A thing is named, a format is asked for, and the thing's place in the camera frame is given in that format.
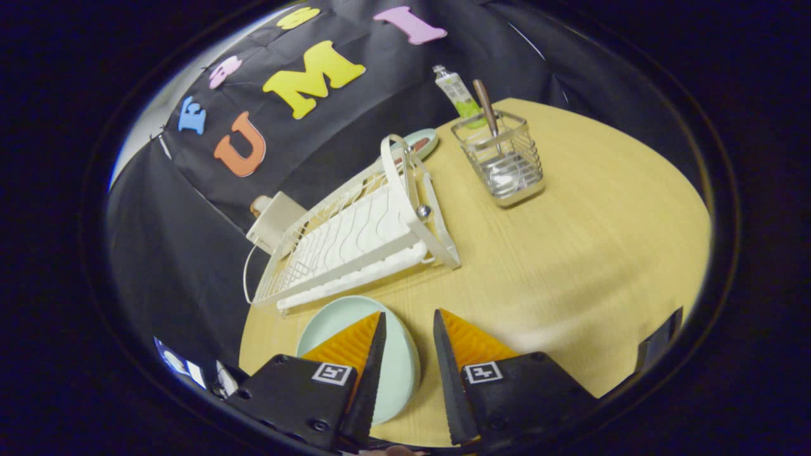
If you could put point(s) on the green tea bottle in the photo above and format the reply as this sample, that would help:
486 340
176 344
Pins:
456 88

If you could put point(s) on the small black object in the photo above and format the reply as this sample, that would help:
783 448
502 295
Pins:
656 345

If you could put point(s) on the metal spoon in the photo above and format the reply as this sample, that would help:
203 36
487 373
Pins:
486 104

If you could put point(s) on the brown bread slice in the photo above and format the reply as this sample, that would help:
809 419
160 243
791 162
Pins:
259 205

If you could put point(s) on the white toaster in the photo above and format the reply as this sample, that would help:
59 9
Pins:
275 221

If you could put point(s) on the brown food pieces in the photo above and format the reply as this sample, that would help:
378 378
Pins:
419 144

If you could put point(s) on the small plate with food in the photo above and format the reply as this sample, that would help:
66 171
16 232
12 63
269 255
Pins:
424 147

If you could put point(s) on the pale green plate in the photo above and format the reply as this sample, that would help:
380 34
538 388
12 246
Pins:
400 373

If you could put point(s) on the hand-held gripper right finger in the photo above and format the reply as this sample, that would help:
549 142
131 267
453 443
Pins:
453 392

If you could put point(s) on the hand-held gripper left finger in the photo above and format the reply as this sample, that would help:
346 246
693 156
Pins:
370 386

